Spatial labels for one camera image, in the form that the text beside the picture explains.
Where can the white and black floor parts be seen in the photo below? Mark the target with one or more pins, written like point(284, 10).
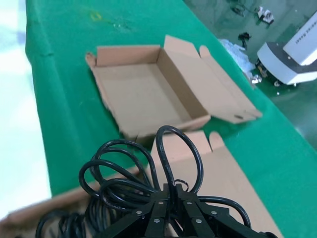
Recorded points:
point(265, 13)

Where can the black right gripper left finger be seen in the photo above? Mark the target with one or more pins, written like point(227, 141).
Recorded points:
point(148, 223)

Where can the shallow open cardboard box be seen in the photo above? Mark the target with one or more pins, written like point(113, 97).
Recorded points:
point(143, 99)

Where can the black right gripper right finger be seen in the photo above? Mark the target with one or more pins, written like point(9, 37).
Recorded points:
point(203, 223)

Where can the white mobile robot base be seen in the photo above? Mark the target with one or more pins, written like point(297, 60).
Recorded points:
point(287, 59)

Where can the green table cloth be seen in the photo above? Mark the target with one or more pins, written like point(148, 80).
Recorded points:
point(62, 99)

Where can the black item on floor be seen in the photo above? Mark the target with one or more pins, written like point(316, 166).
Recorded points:
point(244, 38)

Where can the clear plastic packaging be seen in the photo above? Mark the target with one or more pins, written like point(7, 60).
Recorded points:
point(237, 54)

